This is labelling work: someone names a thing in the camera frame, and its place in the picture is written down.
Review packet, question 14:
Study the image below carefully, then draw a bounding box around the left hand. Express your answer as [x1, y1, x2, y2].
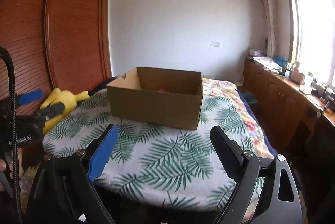
[1, 148, 23, 192]

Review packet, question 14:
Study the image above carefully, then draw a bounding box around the yellow plush toy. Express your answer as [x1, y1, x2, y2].
[35, 88, 90, 135]

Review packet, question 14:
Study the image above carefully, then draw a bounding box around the leaf pattern bed sheet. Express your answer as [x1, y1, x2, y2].
[43, 78, 274, 211]

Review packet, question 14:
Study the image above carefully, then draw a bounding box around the wooden side cabinet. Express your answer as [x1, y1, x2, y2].
[243, 60, 334, 154]

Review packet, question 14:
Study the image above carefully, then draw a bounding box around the wooden wardrobe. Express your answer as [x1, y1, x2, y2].
[1, 0, 111, 96]

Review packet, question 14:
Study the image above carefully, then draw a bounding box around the cardboard box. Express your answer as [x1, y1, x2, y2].
[106, 67, 203, 130]

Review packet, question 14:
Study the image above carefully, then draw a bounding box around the window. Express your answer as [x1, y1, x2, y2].
[289, 0, 334, 86]

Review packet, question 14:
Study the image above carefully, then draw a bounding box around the curtain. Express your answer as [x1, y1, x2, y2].
[262, 0, 276, 57]

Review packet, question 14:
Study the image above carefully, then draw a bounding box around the black cable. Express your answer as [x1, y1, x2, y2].
[0, 46, 23, 224]

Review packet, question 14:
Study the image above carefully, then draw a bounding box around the wall switch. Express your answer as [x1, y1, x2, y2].
[211, 41, 221, 48]

